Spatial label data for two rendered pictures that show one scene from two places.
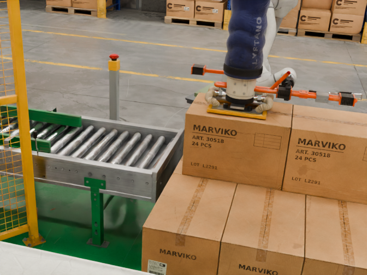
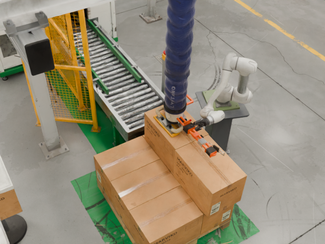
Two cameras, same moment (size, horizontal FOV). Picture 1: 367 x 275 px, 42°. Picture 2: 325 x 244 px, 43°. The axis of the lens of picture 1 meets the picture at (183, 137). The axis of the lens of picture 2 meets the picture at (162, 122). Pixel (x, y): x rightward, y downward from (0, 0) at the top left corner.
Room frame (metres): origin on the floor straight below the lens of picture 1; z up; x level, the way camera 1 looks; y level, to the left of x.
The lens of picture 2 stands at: (0.48, -2.37, 3.95)
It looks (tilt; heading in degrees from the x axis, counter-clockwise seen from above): 45 degrees down; 45
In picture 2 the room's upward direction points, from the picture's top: 2 degrees clockwise
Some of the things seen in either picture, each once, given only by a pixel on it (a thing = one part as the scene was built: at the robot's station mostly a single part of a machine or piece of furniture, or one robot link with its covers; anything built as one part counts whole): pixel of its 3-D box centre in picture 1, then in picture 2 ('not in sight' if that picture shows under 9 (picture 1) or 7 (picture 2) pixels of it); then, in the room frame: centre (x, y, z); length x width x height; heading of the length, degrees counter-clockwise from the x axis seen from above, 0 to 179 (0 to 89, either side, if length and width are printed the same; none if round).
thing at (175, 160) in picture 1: (169, 166); (154, 129); (2.81, 0.08, 0.48); 0.70 x 0.03 x 0.15; 168
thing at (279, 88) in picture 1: (283, 91); (188, 128); (2.66, -0.56, 1.08); 0.10 x 0.08 x 0.06; 169
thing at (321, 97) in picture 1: (321, 97); (202, 142); (2.62, -0.78, 1.07); 0.07 x 0.07 x 0.04; 79
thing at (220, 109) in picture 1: (237, 108); (166, 123); (2.61, -0.30, 0.98); 0.34 x 0.10 x 0.05; 79
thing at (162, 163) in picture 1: (170, 151); (154, 122); (2.81, 0.08, 0.58); 0.70 x 0.03 x 0.06; 168
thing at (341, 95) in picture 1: (346, 99); (210, 151); (2.59, -0.91, 1.08); 0.08 x 0.07 x 0.05; 79
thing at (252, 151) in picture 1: (237, 138); (174, 136); (2.72, -0.34, 0.74); 0.60 x 0.40 x 0.40; 78
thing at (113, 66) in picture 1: (114, 123); (164, 86); (3.42, 0.54, 0.50); 0.07 x 0.07 x 1.00; 78
